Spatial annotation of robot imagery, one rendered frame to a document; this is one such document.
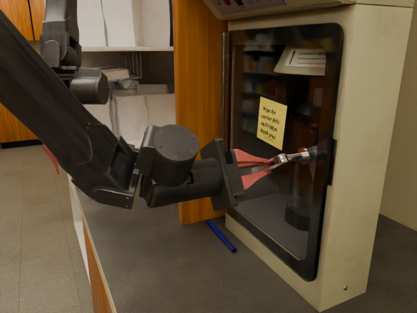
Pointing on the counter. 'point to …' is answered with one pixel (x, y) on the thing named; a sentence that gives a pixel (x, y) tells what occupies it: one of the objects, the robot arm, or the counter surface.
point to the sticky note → (272, 122)
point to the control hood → (278, 8)
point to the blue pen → (221, 236)
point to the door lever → (303, 155)
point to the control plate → (246, 5)
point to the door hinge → (223, 72)
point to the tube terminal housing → (349, 143)
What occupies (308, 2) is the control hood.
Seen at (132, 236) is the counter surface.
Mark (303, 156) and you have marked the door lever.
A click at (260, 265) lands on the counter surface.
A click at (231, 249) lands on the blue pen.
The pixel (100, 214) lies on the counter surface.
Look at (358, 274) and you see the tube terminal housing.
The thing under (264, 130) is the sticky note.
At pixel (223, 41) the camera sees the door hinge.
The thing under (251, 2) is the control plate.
